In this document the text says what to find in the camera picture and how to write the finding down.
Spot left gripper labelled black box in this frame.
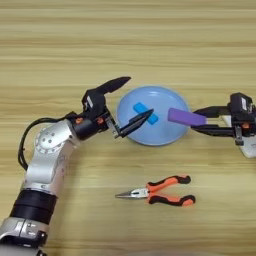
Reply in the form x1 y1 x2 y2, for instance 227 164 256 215
81 87 108 119

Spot orange black needle-nose pliers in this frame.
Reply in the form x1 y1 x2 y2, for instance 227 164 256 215
114 174 197 208

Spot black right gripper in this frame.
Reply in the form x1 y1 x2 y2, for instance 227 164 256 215
191 105 256 147

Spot blue rectangular block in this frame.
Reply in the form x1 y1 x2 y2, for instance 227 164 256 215
132 101 160 126

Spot right gripper labelled black box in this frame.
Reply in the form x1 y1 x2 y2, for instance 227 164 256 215
229 92 254 116

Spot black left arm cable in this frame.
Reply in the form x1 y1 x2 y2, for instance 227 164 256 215
17 113 78 172

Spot purple rectangular block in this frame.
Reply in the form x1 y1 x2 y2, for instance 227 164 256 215
167 106 208 127

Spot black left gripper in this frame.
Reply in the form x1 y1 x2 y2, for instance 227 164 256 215
68 76 155 142

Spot light blue round plate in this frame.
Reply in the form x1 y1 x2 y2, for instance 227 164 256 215
116 85 192 147

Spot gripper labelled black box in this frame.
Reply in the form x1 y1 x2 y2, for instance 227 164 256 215
229 92 254 116
81 87 108 119

